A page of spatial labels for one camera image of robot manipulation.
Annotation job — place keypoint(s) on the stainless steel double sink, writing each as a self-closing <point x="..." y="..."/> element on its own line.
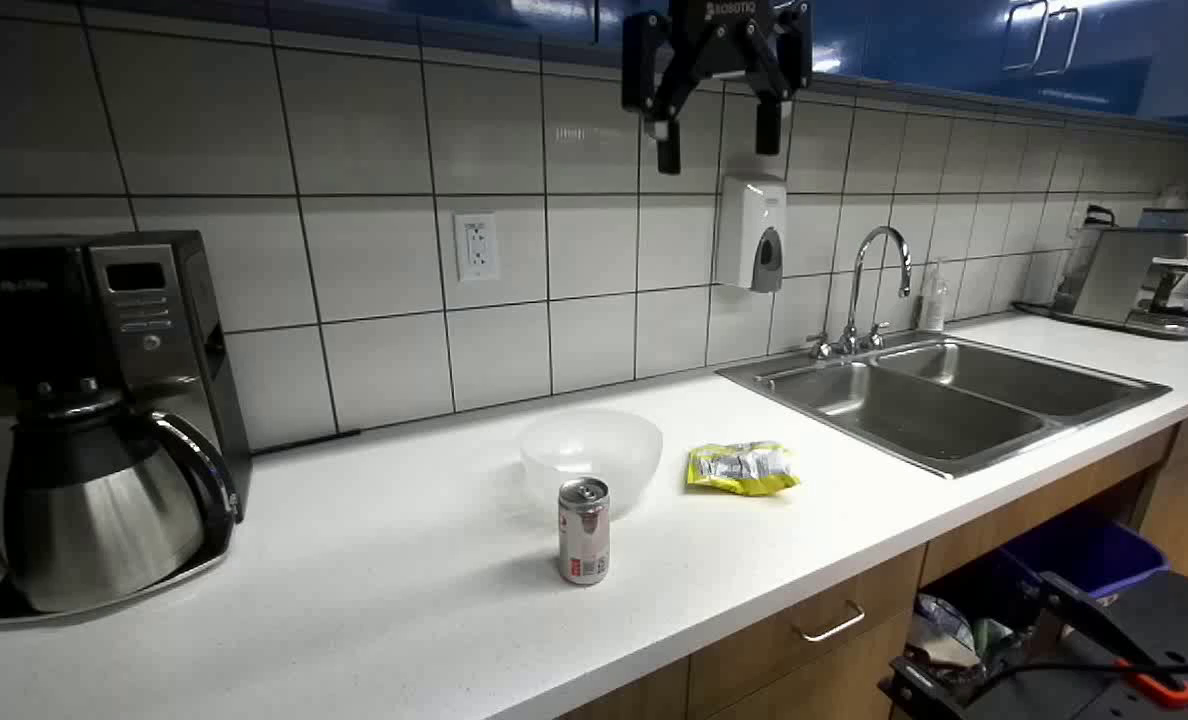
<point x="937" y="402"/>

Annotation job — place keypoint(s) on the small dish soap bottle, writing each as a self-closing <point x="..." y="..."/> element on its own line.
<point x="934" y="309"/>

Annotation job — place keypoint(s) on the white wall soap dispenser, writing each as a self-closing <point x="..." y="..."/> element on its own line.
<point x="740" y="240"/>

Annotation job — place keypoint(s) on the white wall power outlet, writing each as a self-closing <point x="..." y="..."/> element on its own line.
<point x="479" y="245"/>

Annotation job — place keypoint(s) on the blue plastic bin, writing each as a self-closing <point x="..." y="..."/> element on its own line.
<point x="1085" y="552"/>

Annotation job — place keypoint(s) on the clear plastic bowl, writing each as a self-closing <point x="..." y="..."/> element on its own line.
<point x="592" y="454"/>

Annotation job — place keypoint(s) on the black tool with orange grip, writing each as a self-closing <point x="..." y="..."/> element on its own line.
<point x="1085" y="635"/>

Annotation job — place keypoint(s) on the yellow snack bag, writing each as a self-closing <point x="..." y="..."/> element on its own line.
<point x="740" y="471"/>

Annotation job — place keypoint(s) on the blue glossy wall cabinet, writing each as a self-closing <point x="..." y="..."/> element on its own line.
<point x="966" y="40"/>

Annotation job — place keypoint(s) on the silver and red soda can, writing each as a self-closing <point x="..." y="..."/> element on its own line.
<point x="587" y="528"/>

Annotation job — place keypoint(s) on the black coffee maker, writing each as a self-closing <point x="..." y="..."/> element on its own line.
<point x="126" y="322"/>

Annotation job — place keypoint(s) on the wooden drawer front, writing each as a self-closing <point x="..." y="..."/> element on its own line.
<point x="778" y="665"/>

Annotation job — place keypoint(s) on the silver espresso machine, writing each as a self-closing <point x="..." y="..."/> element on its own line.
<point x="1127" y="283"/>

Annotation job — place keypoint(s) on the stainless steel coffee carafe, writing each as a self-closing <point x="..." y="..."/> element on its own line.
<point x="99" y="513"/>

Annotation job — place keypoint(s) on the chrome sink faucet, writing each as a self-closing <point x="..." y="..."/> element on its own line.
<point x="863" y="266"/>

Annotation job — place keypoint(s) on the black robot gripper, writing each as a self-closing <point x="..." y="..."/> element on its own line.
<point x="719" y="21"/>

